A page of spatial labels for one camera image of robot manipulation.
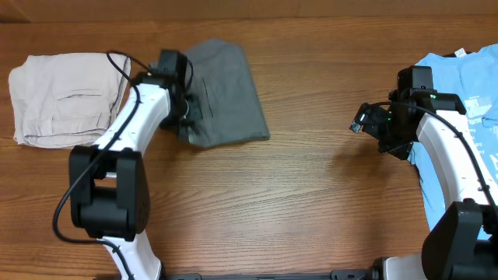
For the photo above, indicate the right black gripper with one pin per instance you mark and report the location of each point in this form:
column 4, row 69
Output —
column 401, row 148

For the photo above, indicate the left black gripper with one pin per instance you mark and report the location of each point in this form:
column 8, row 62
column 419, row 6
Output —
column 169, row 123

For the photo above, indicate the grey shorts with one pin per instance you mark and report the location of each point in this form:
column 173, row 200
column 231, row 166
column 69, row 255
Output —
column 224, row 104

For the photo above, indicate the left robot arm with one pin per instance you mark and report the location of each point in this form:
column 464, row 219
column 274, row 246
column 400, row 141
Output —
column 108, row 193

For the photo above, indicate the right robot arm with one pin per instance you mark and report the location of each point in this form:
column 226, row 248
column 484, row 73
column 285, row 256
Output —
column 463, row 244

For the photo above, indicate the light blue printed t-shirt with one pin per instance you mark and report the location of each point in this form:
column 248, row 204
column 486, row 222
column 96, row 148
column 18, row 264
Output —
column 474, row 79

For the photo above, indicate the folded beige shorts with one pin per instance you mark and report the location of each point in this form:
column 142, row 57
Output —
column 64, row 100

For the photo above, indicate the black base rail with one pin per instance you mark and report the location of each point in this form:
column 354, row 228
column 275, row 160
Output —
column 347, row 274

